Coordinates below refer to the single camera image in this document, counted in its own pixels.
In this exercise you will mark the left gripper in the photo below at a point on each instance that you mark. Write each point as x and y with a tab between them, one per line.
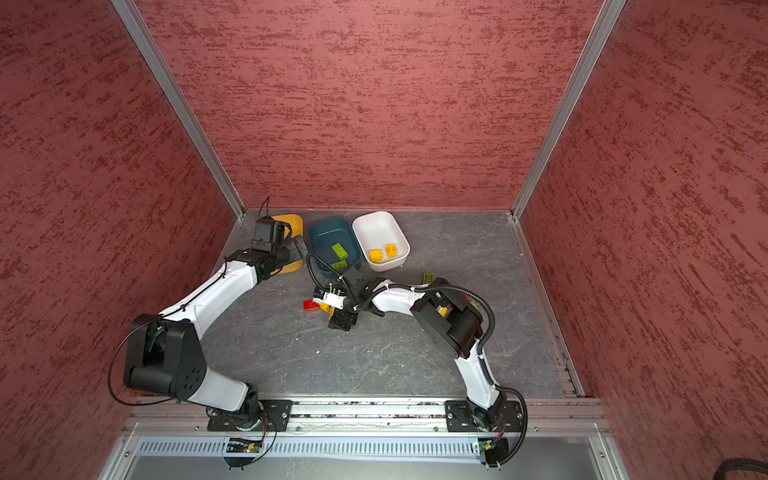
295	255

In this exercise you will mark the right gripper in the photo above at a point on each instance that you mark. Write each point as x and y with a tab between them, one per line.
341	318

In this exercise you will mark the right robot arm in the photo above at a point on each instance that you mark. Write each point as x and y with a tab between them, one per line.
455	320

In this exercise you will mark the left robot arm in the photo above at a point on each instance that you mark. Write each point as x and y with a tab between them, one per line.
163	352

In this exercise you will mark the yellow plastic bin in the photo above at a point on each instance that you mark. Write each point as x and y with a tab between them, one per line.
294	242

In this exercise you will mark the small red brick centre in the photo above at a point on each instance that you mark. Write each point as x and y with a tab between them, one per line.
310	305

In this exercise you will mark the teal plastic bin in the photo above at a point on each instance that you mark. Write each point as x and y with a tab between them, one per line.
333	240

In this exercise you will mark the white plastic bin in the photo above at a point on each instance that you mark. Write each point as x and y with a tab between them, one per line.
375	231

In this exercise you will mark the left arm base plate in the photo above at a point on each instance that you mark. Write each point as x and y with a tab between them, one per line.
253	417

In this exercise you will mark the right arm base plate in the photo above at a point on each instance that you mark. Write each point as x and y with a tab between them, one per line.
464	416

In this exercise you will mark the left corner aluminium post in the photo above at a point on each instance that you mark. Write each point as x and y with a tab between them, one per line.
138	30

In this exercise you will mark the corner aluminium post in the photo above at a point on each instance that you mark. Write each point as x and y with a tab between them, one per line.
602	28
138	30

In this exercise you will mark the aluminium front rail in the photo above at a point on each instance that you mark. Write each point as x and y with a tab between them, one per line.
375	416

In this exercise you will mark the right corner aluminium post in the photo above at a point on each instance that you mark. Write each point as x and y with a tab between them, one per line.
602	28

